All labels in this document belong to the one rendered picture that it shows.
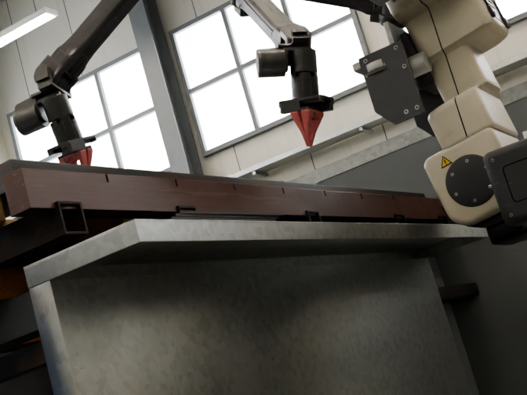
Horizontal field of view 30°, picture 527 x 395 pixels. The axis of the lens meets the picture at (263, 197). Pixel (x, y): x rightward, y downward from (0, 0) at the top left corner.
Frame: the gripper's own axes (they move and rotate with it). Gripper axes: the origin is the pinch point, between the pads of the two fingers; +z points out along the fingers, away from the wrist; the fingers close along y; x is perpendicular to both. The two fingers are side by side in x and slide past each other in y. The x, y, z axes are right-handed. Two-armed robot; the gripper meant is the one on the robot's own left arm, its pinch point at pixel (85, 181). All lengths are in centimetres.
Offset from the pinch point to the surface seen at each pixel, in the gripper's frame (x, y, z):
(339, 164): 13, -97, 17
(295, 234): 63, 34, 23
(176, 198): 43, 32, 11
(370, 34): -291, -957, -107
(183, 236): 63, 63, 17
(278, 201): 42.5, -1.4, 18.7
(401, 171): 31, -96, 25
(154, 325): 48, 56, 28
